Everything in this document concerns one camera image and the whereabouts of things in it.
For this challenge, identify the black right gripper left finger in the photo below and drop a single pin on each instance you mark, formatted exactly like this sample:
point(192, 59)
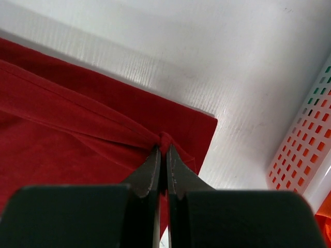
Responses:
point(108, 215)

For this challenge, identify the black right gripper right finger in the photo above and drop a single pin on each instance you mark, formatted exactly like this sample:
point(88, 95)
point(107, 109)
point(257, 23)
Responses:
point(201, 216)

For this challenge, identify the dark red t shirt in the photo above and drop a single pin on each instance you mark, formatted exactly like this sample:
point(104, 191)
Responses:
point(65, 124)

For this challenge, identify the white plastic basket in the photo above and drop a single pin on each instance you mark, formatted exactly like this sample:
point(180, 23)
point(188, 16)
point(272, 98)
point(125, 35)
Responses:
point(305, 144)

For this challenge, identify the orange t shirt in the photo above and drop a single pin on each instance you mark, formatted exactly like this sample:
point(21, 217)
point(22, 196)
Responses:
point(325, 227)

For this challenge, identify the green t shirt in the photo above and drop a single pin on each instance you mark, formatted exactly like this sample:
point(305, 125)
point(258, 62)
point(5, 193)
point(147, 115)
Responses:
point(321, 87)

